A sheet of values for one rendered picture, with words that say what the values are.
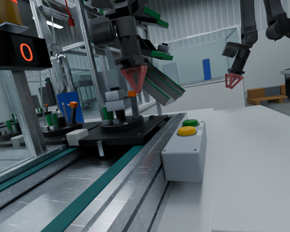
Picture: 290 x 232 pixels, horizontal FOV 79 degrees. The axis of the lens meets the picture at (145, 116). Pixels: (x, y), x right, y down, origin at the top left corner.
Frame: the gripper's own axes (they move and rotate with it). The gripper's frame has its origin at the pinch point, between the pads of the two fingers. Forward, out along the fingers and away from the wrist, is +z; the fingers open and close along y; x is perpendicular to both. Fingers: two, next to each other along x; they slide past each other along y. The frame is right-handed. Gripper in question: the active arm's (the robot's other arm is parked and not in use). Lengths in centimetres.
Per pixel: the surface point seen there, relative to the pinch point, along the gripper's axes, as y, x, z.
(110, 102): 2.4, -8.8, 2.1
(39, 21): -75, -114, -72
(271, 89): -555, 164, 73
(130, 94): 1.1, -2.0, 0.7
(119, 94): 1.4, -5.5, 0.1
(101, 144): 13.3, -7.0, 11.6
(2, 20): 21.3, -17.7, -19.4
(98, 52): -27.2, -29.0, -20.7
